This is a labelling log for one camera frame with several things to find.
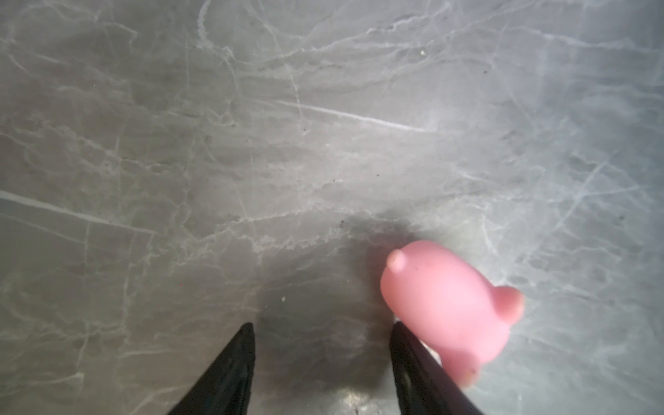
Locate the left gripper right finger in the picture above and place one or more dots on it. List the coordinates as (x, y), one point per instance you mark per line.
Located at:
(422, 386)

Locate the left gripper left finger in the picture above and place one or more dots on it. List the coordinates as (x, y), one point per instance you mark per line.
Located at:
(225, 386)

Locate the pink pig toy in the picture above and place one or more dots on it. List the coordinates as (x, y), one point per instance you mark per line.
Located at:
(450, 307)

